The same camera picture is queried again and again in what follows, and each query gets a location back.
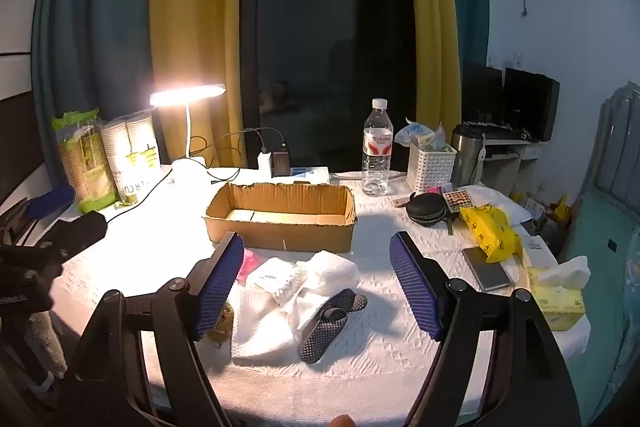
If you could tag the clear plastic water bottle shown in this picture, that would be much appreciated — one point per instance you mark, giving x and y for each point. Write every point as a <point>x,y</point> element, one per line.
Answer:
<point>378,147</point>

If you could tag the pink fluffy pouch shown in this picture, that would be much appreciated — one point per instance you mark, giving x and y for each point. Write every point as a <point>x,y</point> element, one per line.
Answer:
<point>247,264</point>

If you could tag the steel thermos mug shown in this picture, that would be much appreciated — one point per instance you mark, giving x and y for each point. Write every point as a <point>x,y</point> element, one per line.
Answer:
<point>465,157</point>

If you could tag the white towel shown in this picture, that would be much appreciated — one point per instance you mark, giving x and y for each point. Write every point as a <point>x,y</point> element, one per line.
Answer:
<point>330,269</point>

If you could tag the white pack of paper cups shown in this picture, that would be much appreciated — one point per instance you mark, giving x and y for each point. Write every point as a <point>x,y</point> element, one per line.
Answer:
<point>130,157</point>

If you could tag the small packets in basket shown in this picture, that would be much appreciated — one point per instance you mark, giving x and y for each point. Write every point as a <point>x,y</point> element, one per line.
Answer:
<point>420,136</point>

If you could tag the white plastic basket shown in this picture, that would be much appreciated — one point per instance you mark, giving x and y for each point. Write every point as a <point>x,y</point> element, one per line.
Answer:
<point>431,169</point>

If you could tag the grey folded rack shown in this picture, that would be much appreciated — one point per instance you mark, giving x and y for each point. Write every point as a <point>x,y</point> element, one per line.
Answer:
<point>620,137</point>

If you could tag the yellow tissue packet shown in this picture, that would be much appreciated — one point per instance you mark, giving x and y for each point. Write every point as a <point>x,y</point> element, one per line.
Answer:
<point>487,232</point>

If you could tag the black power adapter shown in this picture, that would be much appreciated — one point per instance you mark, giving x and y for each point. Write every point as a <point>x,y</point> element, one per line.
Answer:
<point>281,163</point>

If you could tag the white waffle cloth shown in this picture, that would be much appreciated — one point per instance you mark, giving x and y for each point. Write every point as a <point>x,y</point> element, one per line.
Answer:
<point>260,332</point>

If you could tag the white textured tablecloth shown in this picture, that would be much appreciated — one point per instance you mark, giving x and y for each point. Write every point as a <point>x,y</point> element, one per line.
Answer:
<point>380,357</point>

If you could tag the white desk lamp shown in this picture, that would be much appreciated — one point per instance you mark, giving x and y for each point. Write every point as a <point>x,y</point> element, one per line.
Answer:
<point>187,93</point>

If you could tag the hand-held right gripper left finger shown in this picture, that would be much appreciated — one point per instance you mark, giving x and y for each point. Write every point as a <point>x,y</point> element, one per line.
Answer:
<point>220,287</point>

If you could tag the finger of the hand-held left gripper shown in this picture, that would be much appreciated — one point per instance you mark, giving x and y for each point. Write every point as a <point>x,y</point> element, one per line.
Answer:
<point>50,202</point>
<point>80,228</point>

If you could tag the white charger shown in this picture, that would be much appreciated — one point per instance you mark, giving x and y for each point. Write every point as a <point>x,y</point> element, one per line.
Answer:
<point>265,163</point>

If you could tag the yellow curtain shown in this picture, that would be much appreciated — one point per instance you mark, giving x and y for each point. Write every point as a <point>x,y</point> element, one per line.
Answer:
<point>435,7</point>
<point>195,7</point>

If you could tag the green pack of paper cups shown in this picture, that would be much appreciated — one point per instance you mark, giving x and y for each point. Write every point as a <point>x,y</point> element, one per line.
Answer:
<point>85,167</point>

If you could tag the white tissue packet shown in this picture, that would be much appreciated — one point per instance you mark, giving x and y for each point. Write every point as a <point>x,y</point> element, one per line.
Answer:
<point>275,279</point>

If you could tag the black perforated insole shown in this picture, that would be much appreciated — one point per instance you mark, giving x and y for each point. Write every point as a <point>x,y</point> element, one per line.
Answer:
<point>347,302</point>
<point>320,337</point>

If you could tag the yellow tissue box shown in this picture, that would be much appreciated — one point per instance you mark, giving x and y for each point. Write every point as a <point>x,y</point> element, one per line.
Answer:
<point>557,302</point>

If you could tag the black monitor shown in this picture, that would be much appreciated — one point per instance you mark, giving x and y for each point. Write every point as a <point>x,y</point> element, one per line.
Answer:
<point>482,89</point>
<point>530,102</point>

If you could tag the person's right hand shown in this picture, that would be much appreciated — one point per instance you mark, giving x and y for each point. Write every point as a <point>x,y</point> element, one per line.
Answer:
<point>344,422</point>

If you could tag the black round zip case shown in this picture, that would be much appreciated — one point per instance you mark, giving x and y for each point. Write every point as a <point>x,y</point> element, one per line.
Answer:
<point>425,208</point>

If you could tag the small tan box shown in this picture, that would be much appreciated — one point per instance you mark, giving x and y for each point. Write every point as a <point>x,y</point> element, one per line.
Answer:
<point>404,201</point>

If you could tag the brown cardboard box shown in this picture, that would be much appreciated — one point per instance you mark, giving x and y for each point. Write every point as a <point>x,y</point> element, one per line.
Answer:
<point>280,232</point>

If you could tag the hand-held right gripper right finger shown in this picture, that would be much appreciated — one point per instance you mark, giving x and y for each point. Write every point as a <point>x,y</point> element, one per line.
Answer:
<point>415,287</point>

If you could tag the white shelf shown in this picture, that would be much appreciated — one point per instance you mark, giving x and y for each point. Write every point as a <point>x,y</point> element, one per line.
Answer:
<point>505,157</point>

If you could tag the dark window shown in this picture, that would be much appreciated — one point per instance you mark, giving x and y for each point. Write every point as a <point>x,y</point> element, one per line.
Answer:
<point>330,32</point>

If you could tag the bag of cotton swabs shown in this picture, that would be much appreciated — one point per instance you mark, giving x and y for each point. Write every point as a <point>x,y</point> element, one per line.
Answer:
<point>224,322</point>

